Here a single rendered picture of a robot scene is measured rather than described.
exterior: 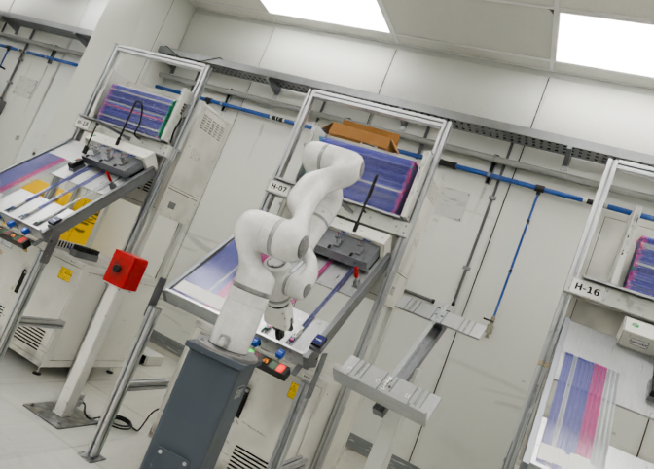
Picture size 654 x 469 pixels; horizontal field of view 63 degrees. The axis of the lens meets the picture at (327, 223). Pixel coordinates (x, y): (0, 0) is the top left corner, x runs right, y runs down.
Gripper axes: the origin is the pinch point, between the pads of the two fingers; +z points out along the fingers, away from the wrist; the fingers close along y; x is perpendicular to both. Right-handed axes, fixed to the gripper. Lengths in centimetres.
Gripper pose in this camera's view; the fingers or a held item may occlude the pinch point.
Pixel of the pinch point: (279, 333)
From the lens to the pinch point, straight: 189.8
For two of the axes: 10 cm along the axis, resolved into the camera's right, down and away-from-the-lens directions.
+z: -0.1, 8.3, 5.6
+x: 4.9, -4.8, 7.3
